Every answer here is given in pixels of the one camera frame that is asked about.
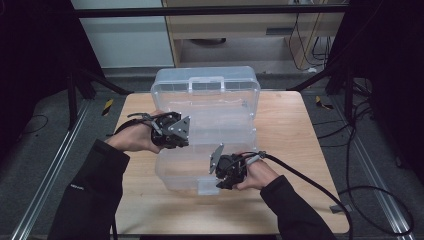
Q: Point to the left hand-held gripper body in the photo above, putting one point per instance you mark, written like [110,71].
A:
[170,131]

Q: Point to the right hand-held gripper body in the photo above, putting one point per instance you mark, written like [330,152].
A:
[231,168]

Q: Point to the clear plastic storage box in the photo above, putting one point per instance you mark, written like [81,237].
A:
[206,100]

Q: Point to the person's right hand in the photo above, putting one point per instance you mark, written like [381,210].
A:
[261,173]

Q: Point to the person's left hand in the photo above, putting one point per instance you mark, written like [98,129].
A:
[136,136]

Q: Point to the yellow and black floor tape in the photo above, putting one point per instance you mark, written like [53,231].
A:
[107,107]
[322,104]

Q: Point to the white cabinet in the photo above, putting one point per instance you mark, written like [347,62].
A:
[126,43]

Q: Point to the black metal stand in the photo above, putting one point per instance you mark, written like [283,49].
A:
[72,100]
[348,96]

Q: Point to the light wooden desk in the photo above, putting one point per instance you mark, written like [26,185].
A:
[240,25]

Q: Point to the grey flat bracket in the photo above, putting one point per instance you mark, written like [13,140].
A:
[340,209]

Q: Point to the black horizontal frame bar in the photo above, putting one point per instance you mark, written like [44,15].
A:
[200,11]

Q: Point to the aluminium floor rail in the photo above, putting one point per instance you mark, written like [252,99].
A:
[50,176]
[376,186]

